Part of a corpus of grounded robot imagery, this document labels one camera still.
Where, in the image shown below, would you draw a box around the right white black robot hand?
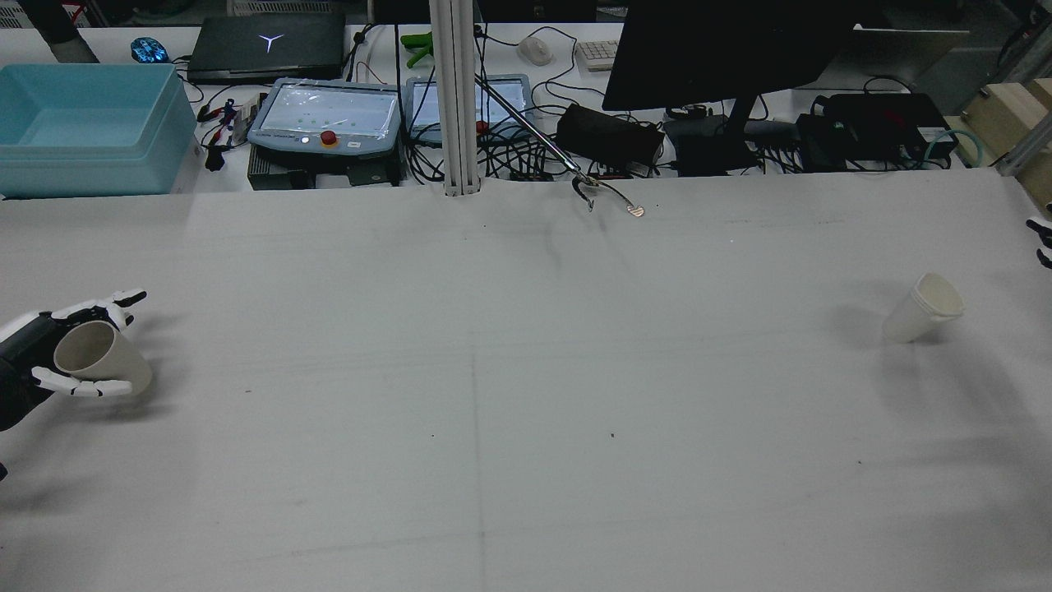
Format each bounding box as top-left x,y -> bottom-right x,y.
1026,216 -> 1052,271

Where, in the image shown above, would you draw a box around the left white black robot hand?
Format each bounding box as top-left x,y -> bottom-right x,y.
0,289 -> 149,432

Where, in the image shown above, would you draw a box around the beige paper cup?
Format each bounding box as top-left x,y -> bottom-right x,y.
53,321 -> 155,397

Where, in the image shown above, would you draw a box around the white paper cups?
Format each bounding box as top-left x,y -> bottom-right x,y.
882,272 -> 966,345

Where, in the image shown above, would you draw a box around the wooden block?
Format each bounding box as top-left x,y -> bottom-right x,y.
962,78 -> 1052,210

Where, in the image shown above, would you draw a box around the black electronics box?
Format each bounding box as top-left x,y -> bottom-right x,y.
810,92 -> 960,171

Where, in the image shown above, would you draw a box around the grey flat panel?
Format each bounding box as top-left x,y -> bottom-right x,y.
847,25 -> 971,91

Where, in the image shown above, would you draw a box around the light blue plastic bin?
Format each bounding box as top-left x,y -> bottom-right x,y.
0,63 -> 198,200

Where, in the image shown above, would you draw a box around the bag of clip leads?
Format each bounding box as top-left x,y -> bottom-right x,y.
197,97 -> 251,171

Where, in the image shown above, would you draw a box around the dark grey cylinder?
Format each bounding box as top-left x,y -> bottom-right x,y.
16,0 -> 101,64

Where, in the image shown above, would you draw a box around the black computer monitor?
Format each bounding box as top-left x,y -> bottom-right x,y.
602,0 -> 860,178

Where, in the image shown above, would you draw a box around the teach pendant with red button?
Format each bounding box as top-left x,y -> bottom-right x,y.
247,77 -> 404,160
403,74 -> 535,149

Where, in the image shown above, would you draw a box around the black laptop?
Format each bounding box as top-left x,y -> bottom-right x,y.
187,12 -> 346,83

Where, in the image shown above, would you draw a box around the black power adapter brick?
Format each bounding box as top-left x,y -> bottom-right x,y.
556,103 -> 665,169

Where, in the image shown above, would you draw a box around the white keyboard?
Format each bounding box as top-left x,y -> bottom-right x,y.
575,39 -> 621,72

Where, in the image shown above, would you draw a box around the teal coiled hose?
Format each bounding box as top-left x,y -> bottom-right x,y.
925,127 -> 987,169

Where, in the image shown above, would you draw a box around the white aluminium profile post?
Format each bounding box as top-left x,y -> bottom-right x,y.
428,0 -> 482,197

